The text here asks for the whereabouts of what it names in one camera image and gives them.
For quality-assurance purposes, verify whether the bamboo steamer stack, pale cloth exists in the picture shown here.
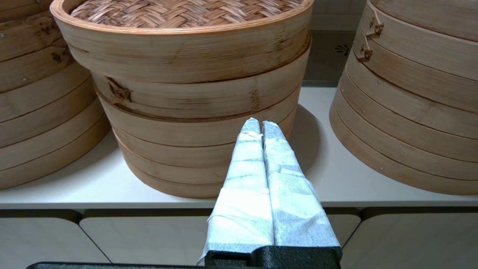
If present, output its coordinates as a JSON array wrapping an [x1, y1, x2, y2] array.
[[329, 0, 478, 195]]

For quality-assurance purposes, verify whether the steel panel with flower vents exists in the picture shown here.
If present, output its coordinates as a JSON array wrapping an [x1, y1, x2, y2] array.
[[302, 32, 357, 88]]

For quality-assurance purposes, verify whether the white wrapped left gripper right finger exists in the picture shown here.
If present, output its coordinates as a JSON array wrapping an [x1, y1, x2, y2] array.
[[263, 120, 342, 248]]

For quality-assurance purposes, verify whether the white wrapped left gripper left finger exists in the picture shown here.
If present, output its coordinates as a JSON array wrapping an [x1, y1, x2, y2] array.
[[198, 118, 275, 264]]

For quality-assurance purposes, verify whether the white cabinet door panel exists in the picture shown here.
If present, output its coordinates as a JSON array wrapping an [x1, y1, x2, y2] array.
[[0, 217, 109, 269], [80, 215, 361, 266], [342, 213, 478, 269]]

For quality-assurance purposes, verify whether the light woven bamboo steamer lid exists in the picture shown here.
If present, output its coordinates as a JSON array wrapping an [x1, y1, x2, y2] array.
[[50, 0, 314, 83]]

